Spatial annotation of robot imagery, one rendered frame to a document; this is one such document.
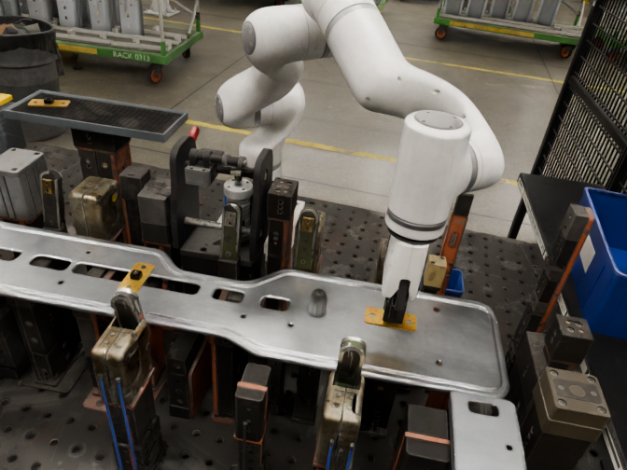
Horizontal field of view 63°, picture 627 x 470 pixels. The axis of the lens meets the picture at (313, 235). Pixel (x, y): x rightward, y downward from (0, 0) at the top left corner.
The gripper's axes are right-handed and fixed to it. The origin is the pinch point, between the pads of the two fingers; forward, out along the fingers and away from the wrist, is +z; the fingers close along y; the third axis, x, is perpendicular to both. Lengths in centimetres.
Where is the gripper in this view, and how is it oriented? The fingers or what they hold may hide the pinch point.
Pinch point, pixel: (394, 307)
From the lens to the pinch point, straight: 83.6
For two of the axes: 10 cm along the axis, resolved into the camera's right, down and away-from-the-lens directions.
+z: -0.9, 8.2, 5.7
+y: -1.6, 5.5, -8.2
